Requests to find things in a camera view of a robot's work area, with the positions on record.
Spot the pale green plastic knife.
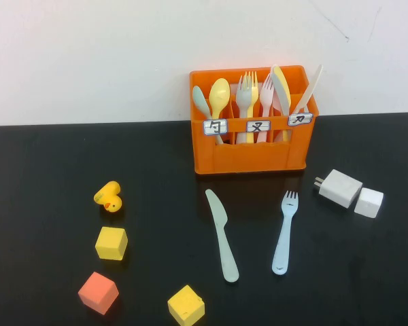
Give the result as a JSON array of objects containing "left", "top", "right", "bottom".
[{"left": 205, "top": 189, "right": 240, "bottom": 283}]

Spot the pale blue plastic fork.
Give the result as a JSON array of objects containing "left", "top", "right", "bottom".
[{"left": 271, "top": 190, "right": 299, "bottom": 276}]

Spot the orange plastic cutlery holder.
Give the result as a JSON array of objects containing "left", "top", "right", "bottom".
[{"left": 189, "top": 65, "right": 319, "bottom": 176}]

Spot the paper label spoon character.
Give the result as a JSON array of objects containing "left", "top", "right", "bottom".
[{"left": 203, "top": 118, "right": 228, "bottom": 136}]

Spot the pale green plastic spoon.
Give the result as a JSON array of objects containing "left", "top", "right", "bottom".
[{"left": 192, "top": 85, "right": 225, "bottom": 145}]

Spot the paper label fork character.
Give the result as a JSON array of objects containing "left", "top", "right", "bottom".
[{"left": 246, "top": 120, "right": 271, "bottom": 133}]

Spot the yellow plastic spoon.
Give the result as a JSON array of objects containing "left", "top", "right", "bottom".
[{"left": 209, "top": 77, "right": 231, "bottom": 120}]

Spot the grey-green plastic fork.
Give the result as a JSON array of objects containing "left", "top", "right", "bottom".
[{"left": 235, "top": 75, "right": 255, "bottom": 144}]

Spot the yellow plastic fork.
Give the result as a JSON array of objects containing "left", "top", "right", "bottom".
[{"left": 243, "top": 70, "right": 260, "bottom": 143}]

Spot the yellow rubber duck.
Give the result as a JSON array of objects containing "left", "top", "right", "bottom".
[{"left": 93, "top": 181, "right": 123, "bottom": 214}]

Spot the paper label knife character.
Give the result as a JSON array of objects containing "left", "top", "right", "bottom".
[{"left": 287, "top": 112, "right": 313, "bottom": 126}]

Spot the yellow plastic knife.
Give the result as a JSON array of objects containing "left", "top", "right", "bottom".
[{"left": 273, "top": 65, "right": 292, "bottom": 142}]

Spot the yellow foam cube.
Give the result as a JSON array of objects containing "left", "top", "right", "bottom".
[{"left": 95, "top": 226, "right": 129, "bottom": 261}]

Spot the cream white plastic knife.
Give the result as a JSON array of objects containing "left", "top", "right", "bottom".
[{"left": 292, "top": 64, "right": 324, "bottom": 115}]

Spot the yellow foam cube chipped corner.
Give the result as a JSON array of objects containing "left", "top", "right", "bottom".
[{"left": 167, "top": 284, "right": 206, "bottom": 326}]

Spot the orange foam cube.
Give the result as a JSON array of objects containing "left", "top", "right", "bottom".
[{"left": 78, "top": 271, "right": 120, "bottom": 316}]

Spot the white cube block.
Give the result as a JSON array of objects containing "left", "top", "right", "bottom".
[{"left": 354, "top": 187, "right": 384, "bottom": 219}]

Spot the white USB wall charger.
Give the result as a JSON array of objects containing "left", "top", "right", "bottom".
[{"left": 313, "top": 168, "right": 364, "bottom": 209}]

